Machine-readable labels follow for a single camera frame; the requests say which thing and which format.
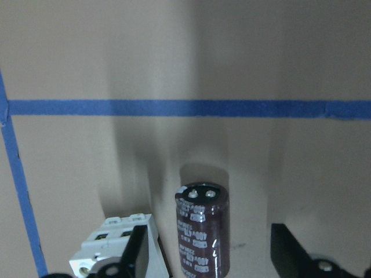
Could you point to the white red circuit breaker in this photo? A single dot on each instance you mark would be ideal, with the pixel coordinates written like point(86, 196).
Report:
point(109, 242)

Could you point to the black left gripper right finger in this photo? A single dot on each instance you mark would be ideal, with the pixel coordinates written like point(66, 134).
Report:
point(290, 259)

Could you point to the dark brown cylindrical capacitor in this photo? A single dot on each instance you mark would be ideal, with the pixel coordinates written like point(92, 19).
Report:
point(203, 229)

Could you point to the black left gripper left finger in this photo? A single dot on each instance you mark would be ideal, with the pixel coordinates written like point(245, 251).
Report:
point(133, 261)

